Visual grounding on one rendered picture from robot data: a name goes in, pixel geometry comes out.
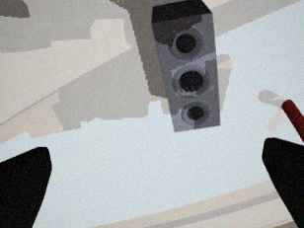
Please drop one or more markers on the dark red peg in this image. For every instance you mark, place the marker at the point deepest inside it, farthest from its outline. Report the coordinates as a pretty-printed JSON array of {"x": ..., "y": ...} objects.
[{"x": 294, "y": 116}]

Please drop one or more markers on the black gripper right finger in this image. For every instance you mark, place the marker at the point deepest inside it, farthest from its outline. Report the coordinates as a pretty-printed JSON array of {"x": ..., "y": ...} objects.
[{"x": 285, "y": 164}]

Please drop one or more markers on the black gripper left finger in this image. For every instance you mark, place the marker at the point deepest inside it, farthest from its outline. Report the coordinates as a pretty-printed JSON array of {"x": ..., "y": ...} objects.
[{"x": 23, "y": 181}]

